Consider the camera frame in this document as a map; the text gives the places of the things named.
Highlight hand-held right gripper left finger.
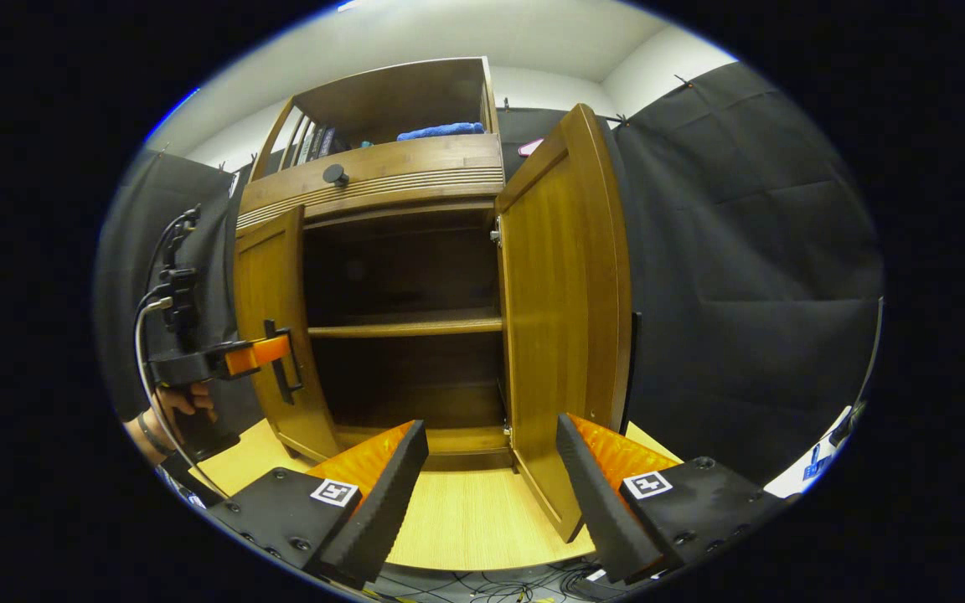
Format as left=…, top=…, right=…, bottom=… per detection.
left=206, top=420, right=430, bottom=590

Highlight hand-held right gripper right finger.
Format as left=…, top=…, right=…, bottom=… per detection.
left=555, top=412, right=789, bottom=585

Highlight black door handle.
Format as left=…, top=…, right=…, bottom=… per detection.
left=263, top=318, right=305, bottom=406
left=627, top=311, right=642, bottom=420

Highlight wooden shoe cabinet door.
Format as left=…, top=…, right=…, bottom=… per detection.
left=495, top=103, right=634, bottom=544
left=233, top=205, right=341, bottom=463

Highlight wooden double-door shoe cabinet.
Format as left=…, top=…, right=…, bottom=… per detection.
left=233, top=56, right=634, bottom=544

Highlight wooden cabinet inner shelf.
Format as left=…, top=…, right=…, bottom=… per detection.
left=308, top=308, right=504, bottom=339

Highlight black wristband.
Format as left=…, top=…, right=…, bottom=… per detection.
left=136, top=410, right=175, bottom=458

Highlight person's patterned clothing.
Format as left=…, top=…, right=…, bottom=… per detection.
left=156, top=465, right=228, bottom=510

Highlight white box blue print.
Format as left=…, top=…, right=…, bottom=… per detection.
left=763, top=405, right=860, bottom=500

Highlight black backdrop cloth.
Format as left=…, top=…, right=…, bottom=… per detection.
left=95, top=63, right=884, bottom=482

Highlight blue folded towel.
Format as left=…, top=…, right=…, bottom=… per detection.
left=396, top=122, right=486, bottom=142

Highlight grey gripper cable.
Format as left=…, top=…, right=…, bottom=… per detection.
left=134, top=297, right=228, bottom=499

